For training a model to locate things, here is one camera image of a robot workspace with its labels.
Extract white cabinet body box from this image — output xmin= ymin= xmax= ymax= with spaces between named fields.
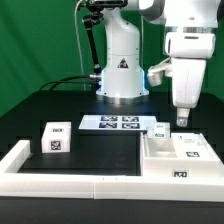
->
xmin=140 ymin=134 xmax=224 ymax=178

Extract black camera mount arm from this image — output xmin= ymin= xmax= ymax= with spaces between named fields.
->
xmin=81 ymin=0 xmax=128 ymax=77

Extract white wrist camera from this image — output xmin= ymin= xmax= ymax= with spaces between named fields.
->
xmin=147 ymin=58 xmax=172 ymax=87

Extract white marker base sheet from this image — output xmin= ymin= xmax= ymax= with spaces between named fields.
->
xmin=79 ymin=115 xmax=156 ymax=130

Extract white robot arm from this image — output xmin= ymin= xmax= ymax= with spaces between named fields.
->
xmin=94 ymin=0 xmax=224 ymax=127

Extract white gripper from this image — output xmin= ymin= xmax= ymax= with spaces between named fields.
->
xmin=165 ymin=32 xmax=216 ymax=127

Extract white cabinet top block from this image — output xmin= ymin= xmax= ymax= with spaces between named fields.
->
xmin=41 ymin=122 xmax=71 ymax=153

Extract black cables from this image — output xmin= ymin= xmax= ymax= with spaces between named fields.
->
xmin=39 ymin=75 xmax=102 ymax=92

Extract white cabinet door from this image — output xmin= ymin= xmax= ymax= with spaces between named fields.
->
xmin=171 ymin=133 xmax=211 ymax=160
xmin=147 ymin=122 xmax=170 ymax=138

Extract white U-shaped obstacle frame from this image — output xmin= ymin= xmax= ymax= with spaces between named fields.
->
xmin=0 ymin=140 xmax=224 ymax=202

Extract grey thin cable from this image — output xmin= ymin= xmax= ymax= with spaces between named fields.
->
xmin=74 ymin=0 xmax=88 ymax=92

